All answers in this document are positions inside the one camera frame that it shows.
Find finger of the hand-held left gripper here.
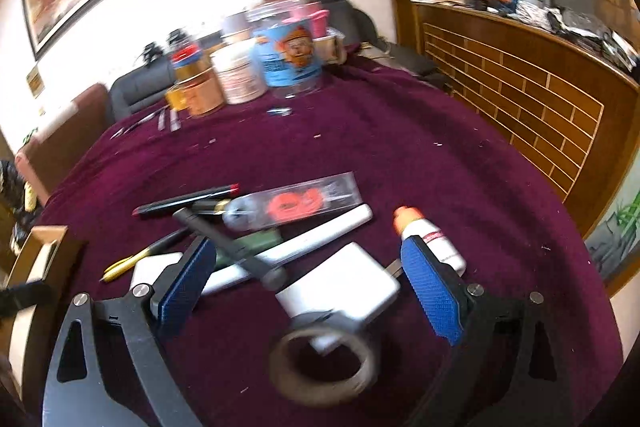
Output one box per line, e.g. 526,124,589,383
0,282,56,323

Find black sofa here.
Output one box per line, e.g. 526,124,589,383
109,54,176,122

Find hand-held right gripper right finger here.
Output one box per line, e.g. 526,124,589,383
400,234,576,427

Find pink cup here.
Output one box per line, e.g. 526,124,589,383
292,4,331,40

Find clear packet with orange pieces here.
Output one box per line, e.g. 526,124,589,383
222,172,362,233

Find brown chair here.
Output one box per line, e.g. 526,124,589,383
15,83,111,208

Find wooden box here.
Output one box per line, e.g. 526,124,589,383
7,226,83,388

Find orange jar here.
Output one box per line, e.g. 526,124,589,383
170,44,226,118

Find white power bank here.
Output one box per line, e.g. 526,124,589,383
275,242,401,355

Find brown tape roll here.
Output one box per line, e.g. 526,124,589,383
268,311,381,408

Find beige cup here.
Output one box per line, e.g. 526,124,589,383
315,32,346,65

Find clear jar with blue label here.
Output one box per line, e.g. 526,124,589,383
247,2,326,100

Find flat white box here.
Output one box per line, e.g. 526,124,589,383
130,252,186,293

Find black rod tool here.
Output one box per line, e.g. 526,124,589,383
172,207,288,292

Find yellow and black pen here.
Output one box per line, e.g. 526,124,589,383
100,227,191,283

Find black pen with red ends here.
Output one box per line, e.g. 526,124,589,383
132,183,240,218

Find black bag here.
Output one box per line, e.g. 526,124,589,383
317,0,381,50

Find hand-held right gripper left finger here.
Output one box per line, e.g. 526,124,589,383
42,234,218,427

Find white bottle with orange cap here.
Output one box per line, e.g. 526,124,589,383
392,206,467,278

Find white plastic jar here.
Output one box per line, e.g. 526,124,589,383
210,39,268,105

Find metal tweezers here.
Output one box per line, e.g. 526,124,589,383
112,104,182,138

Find dark green tube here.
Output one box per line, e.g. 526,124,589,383
215,229,283,268

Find long white tube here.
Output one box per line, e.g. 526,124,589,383
200,203,374,297

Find wooden counter partition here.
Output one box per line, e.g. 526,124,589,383
415,2,640,238

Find small wall plate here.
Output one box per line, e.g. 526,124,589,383
26,64,45,98

